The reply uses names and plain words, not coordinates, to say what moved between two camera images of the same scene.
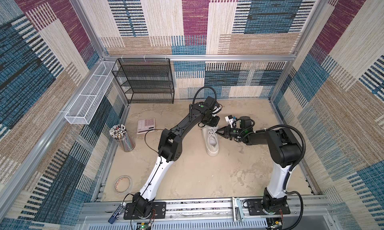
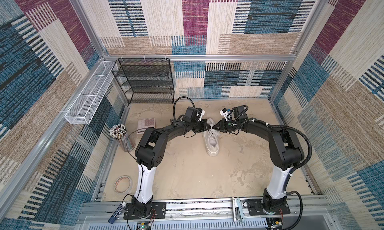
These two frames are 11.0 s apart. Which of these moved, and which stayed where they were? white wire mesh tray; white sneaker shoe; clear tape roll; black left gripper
Moved: black left gripper
Stayed: clear tape roll; white wire mesh tray; white sneaker shoe
